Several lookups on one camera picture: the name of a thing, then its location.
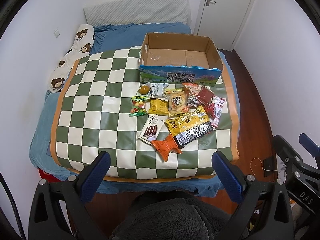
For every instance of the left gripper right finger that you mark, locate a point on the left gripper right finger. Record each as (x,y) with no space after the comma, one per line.
(239,190)

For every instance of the red white packet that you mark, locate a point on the red white packet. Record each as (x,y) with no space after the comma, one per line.
(218,107)

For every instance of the bear print pillow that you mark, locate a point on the bear print pillow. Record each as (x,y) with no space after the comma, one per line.
(81,47)

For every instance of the small red snack packet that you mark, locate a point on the small red snack packet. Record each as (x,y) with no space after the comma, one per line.
(210,110)

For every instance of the green white checkered mat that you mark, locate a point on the green white checkered mat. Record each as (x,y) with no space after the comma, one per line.
(92,115)

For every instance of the white dotted pillow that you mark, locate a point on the white dotted pillow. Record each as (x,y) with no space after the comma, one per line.
(117,12)

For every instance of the silver snack packet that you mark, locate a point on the silver snack packet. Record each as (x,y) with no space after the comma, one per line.
(157,90)

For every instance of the yellow black large bag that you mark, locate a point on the yellow black large bag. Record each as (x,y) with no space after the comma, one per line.
(189,127)

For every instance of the brown egg snack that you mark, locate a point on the brown egg snack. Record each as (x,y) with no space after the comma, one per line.
(144,90)

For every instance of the panda orange snack bag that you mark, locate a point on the panda orange snack bag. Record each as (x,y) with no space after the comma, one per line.
(192,91)

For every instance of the white door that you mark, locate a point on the white door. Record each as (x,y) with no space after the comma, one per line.
(223,21)

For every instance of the wall light switch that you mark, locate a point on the wall light switch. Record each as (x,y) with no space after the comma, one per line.
(56,34)

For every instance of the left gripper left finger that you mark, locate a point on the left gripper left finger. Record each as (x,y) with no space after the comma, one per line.
(79,190)

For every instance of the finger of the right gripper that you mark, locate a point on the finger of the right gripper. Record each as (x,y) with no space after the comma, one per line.
(310,146)
(286,152)

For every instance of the door handle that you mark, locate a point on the door handle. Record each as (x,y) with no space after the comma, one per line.
(208,2)

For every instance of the blue bed sheet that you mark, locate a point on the blue bed sheet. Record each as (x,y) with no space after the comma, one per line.
(41,157)

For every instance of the green candy bag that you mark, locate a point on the green candy bag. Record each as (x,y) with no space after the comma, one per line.
(138,106)

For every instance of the orange sunflower seed bag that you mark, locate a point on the orange sunflower seed bag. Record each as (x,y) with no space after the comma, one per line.
(166,146)

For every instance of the cardboard milk box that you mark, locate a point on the cardboard milk box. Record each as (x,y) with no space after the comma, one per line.
(179,58)

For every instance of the yellow egg biscuit bag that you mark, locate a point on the yellow egg biscuit bag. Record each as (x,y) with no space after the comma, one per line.
(177,102)

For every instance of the dark red jerky packet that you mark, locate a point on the dark red jerky packet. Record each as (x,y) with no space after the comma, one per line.
(205,96)

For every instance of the white chocolate stick box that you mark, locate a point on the white chocolate stick box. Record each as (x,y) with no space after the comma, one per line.
(151,129)

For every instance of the small yellow snack bag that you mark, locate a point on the small yellow snack bag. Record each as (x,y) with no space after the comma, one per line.
(158,107)

